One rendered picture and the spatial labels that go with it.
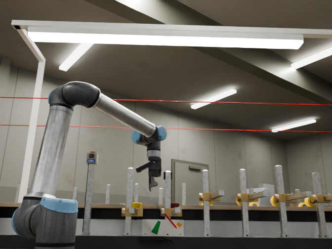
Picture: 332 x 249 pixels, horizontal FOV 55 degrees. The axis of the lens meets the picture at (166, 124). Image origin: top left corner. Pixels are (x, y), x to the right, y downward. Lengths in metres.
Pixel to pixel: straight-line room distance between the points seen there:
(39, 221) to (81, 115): 4.96
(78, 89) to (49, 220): 0.62
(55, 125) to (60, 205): 0.43
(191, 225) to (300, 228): 0.77
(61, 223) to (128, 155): 5.25
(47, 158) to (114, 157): 4.86
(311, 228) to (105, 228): 1.45
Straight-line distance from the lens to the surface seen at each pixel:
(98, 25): 2.96
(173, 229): 2.09
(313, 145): 10.34
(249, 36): 2.96
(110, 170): 6.30
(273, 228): 2.46
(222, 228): 2.36
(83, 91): 1.58
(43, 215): 1.37
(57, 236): 1.34
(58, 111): 1.63
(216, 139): 8.30
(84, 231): 2.14
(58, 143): 1.58
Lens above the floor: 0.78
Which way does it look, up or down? 17 degrees up
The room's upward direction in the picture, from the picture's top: 1 degrees clockwise
